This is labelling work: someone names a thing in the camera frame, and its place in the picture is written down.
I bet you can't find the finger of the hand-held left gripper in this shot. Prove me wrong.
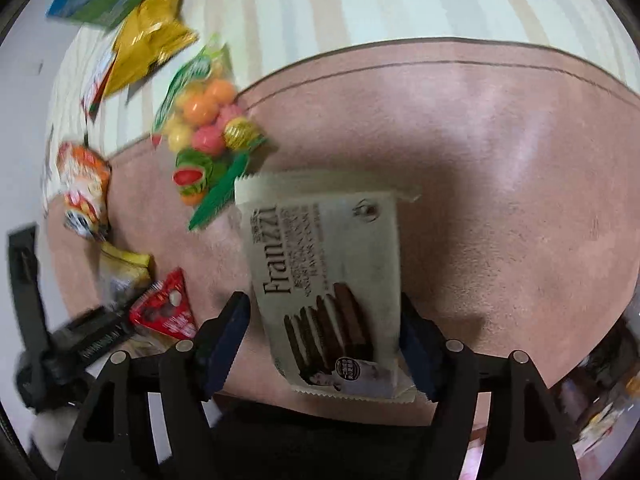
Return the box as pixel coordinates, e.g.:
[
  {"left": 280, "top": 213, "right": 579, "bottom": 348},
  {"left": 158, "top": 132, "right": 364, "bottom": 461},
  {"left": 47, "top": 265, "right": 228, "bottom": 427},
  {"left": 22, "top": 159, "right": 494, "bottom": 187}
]
[{"left": 7, "top": 224, "right": 51, "bottom": 361}]

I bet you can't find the red white flat packet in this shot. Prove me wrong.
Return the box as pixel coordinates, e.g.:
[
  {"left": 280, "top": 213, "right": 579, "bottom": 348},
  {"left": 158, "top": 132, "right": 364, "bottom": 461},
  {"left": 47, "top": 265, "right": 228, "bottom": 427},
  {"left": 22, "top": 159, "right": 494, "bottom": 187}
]
[{"left": 80, "top": 47, "right": 118, "bottom": 121}]

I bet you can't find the pink mat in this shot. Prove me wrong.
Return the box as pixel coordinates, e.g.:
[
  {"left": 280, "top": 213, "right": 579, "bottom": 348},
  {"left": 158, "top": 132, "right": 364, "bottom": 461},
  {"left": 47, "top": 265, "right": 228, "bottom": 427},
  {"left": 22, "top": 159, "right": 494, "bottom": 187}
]
[{"left": 45, "top": 37, "right": 640, "bottom": 431}]

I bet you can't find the orange snack bag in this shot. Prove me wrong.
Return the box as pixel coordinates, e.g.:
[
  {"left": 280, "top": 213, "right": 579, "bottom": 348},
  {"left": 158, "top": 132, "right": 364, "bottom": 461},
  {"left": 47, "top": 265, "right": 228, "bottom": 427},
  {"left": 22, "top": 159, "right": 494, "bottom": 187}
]
[{"left": 55, "top": 141, "right": 112, "bottom": 242}]

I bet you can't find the red triangular snack packet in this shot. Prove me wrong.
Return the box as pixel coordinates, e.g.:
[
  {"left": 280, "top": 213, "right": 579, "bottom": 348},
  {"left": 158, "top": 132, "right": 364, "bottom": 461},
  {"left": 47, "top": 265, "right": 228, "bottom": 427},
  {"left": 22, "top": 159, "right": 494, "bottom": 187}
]
[{"left": 129, "top": 267, "right": 198, "bottom": 338}]

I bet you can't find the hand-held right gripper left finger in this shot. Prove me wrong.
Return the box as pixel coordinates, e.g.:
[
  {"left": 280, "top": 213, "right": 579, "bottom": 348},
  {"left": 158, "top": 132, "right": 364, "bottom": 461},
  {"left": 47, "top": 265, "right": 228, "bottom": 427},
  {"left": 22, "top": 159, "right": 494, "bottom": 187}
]
[{"left": 55, "top": 291, "right": 251, "bottom": 480}]

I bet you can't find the yellow foil snack bag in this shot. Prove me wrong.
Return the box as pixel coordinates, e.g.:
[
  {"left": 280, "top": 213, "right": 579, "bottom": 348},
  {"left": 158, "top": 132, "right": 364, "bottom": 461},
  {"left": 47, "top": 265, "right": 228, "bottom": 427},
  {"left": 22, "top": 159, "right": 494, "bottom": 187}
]
[{"left": 102, "top": 0, "right": 201, "bottom": 98}]

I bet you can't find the yellow white snack packet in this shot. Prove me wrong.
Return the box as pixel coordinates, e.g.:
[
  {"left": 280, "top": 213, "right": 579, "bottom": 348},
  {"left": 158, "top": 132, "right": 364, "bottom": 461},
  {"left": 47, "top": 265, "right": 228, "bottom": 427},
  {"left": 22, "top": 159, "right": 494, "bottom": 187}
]
[{"left": 97, "top": 241, "right": 153, "bottom": 311}]

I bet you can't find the blurry colourful clutter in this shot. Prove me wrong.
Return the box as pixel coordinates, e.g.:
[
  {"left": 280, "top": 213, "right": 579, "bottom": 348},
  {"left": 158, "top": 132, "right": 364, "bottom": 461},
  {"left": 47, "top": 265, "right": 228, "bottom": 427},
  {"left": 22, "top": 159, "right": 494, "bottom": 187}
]
[{"left": 570, "top": 310, "right": 640, "bottom": 461}]

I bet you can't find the bag of colourful fruit candies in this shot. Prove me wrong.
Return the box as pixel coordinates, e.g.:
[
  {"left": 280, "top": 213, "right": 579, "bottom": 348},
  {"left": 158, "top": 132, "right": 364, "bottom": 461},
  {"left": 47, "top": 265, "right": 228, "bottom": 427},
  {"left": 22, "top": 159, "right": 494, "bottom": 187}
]
[{"left": 150, "top": 35, "right": 268, "bottom": 233}]

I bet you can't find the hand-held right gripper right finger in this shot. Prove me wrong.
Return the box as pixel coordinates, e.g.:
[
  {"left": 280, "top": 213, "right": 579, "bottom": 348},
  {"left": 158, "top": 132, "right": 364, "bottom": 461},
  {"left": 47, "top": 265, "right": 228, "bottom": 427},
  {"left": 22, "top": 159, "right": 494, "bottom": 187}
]
[{"left": 397, "top": 292, "right": 583, "bottom": 480}]

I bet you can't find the striped pale bedsheet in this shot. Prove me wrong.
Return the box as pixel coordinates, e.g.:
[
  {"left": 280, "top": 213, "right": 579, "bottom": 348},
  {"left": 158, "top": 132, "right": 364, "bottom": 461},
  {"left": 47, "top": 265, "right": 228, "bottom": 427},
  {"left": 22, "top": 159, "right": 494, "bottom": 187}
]
[{"left": 42, "top": 0, "right": 640, "bottom": 211}]

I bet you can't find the white chocolate cookie packet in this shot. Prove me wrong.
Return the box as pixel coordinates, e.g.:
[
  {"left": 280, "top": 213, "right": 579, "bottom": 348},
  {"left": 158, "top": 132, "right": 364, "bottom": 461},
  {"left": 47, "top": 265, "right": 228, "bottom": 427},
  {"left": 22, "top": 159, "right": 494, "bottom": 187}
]
[{"left": 234, "top": 170, "right": 423, "bottom": 403}]

